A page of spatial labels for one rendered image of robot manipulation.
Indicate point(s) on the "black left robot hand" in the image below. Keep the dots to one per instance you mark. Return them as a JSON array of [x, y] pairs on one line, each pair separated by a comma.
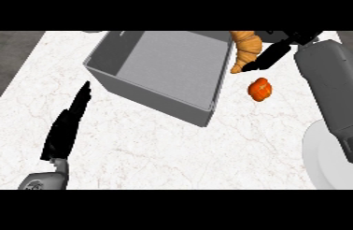
[[64, 131]]

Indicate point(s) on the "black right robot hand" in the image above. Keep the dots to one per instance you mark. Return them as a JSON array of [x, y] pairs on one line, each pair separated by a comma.
[[270, 54]]

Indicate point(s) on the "golden brown croissant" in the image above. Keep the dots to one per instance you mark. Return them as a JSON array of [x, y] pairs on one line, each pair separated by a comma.
[[247, 50]]

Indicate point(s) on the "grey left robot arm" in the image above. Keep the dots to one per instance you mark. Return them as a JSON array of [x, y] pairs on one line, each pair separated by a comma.
[[46, 179]]

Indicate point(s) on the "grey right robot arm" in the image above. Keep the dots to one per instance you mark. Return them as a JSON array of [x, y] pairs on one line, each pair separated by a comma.
[[328, 93]]

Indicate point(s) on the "grey open box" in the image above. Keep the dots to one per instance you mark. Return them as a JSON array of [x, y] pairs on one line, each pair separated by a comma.
[[163, 71]]

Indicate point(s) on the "white plate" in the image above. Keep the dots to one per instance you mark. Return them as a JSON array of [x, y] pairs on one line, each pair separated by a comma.
[[324, 159]]

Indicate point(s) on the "small orange pumpkin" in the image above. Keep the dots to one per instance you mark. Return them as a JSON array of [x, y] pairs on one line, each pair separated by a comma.
[[260, 89]]

